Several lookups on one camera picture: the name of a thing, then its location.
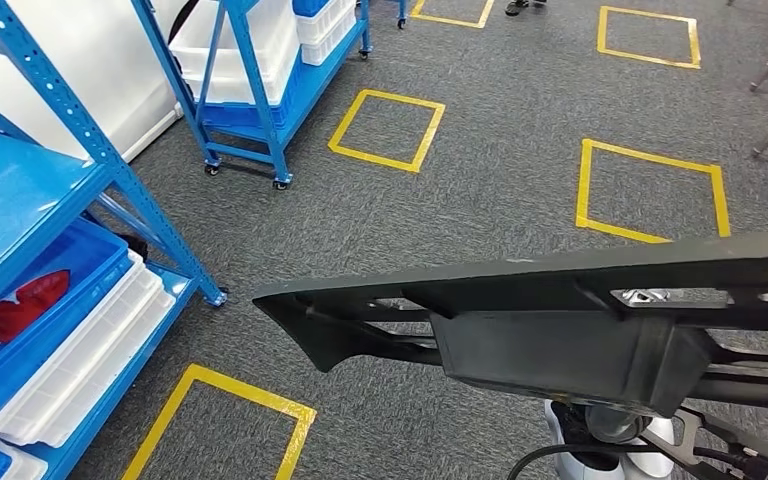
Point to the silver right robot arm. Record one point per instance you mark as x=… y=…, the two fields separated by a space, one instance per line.
x=656 y=460

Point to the red plastic part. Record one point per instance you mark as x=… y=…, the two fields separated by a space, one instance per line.
x=26 y=305

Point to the white car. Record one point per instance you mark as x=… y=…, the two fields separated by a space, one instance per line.
x=92 y=66

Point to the black plastic plate frame part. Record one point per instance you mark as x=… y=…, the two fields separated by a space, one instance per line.
x=556 y=351

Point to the yellow floor tape square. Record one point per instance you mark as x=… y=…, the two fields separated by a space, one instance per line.
x=251 y=392

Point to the large white plastic bin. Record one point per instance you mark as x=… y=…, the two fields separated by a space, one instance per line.
x=225 y=46

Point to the blue wheeled shelf rack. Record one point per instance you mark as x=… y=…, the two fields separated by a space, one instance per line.
x=258 y=99

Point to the person's foot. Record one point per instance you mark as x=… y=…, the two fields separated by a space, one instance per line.
x=516 y=6

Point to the blue metal shelf rack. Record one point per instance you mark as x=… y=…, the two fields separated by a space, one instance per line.
x=13 y=185

